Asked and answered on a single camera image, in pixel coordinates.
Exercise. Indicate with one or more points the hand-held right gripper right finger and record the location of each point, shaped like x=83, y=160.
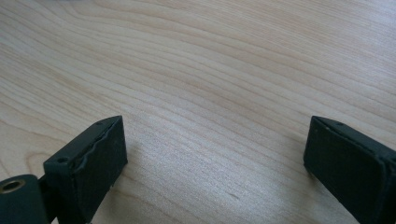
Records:
x=351, y=168

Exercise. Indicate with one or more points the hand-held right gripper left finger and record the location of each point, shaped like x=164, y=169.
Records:
x=84, y=168

